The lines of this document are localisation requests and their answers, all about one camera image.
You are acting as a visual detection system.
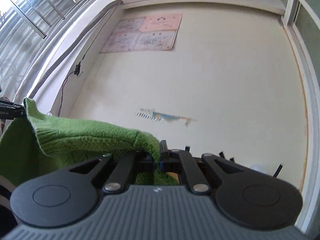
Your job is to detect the green navy striped knit sweater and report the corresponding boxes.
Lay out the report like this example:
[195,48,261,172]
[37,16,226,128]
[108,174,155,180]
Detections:
[0,97,180,188]

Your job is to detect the grey white curtain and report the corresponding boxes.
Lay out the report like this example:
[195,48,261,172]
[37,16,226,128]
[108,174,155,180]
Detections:
[0,0,118,106]

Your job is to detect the black wall plug with cable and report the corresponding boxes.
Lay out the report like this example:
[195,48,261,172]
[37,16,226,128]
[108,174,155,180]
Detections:
[57,61,81,117]

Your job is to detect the pink paper notices on wall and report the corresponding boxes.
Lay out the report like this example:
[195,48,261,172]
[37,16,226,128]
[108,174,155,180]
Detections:
[100,14,183,54]

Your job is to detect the white window frame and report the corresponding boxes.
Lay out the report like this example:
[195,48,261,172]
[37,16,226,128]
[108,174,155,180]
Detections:
[282,0,319,235]

